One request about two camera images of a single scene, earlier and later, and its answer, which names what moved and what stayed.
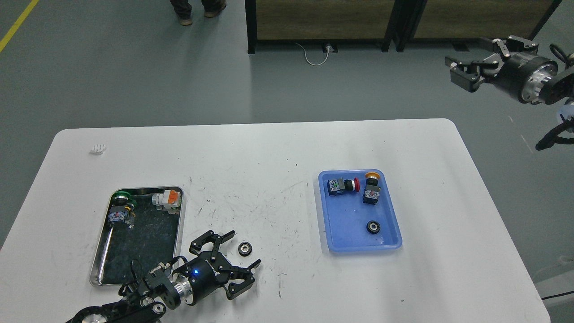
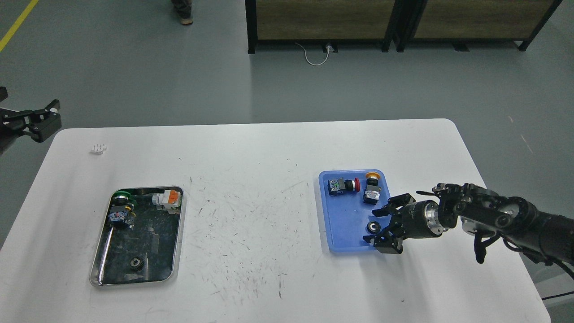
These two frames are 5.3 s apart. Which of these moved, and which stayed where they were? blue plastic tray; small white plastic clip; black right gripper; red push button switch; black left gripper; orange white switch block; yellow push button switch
Moved: black left gripper; black right gripper
Stayed: yellow push button switch; blue plastic tray; orange white switch block; small white plastic clip; red push button switch
